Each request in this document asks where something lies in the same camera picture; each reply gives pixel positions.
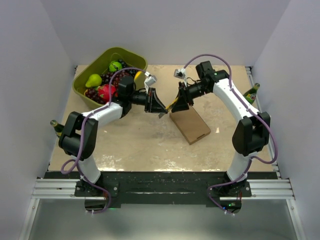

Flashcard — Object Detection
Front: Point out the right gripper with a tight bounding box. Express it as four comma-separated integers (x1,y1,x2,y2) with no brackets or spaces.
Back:
171,81,211,113

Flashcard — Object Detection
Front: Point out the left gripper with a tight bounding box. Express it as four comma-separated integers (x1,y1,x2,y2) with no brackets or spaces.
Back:
128,87,168,114

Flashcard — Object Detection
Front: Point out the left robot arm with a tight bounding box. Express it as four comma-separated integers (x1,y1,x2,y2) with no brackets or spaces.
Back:
58,75,168,196

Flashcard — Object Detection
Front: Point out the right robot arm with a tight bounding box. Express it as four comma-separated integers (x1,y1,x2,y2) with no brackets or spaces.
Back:
171,61,271,197

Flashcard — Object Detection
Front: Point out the brown cardboard express box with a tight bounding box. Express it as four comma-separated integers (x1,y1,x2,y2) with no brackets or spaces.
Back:
169,106,211,145

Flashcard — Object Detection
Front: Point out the yellow fruit at basket edge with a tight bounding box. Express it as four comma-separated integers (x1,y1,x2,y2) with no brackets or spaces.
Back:
134,71,143,80

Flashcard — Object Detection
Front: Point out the dark blue grape bunch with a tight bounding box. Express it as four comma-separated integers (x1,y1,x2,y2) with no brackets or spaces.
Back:
117,58,138,77

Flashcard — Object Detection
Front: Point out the red grape bunch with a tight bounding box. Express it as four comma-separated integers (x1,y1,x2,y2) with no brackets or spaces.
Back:
100,71,129,88

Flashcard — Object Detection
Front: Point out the red dragon fruit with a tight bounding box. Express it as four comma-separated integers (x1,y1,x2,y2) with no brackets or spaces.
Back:
96,84,116,103

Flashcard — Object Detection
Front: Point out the green apple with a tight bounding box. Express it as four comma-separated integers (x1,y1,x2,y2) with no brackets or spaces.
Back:
108,61,123,73

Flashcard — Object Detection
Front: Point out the small dark grape bunch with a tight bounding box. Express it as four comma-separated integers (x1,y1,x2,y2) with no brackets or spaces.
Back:
84,87,106,105

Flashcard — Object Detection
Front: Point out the green pear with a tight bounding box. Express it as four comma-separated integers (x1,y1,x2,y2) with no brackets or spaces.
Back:
85,74,102,88

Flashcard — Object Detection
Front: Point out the olive green plastic basket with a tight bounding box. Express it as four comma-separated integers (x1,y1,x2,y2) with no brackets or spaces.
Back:
72,47,148,110

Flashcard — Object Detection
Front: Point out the green glass bottle right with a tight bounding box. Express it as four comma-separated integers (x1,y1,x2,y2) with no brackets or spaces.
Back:
243,83,260,105

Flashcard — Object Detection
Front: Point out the green glass bottle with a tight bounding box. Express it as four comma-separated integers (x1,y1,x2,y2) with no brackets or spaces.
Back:
50,119,65,138
243,83,260,105

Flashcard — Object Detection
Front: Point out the green glass bottle left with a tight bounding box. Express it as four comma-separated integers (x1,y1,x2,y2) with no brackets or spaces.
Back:
50,119,65,138

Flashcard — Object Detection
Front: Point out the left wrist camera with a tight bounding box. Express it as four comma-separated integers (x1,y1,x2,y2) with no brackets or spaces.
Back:
144,75,157,89

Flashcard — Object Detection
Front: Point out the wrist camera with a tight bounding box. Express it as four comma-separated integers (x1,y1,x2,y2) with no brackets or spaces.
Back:
144,75,157,89
173,68,186,80

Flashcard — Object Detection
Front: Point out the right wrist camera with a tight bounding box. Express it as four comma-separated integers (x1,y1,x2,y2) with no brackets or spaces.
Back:
173,68,186,80

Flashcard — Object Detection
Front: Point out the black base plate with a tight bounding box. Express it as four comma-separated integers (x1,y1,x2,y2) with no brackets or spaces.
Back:
74,172,252,213

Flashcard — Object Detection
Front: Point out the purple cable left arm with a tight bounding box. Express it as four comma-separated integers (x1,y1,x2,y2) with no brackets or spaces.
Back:
59,67,151,215

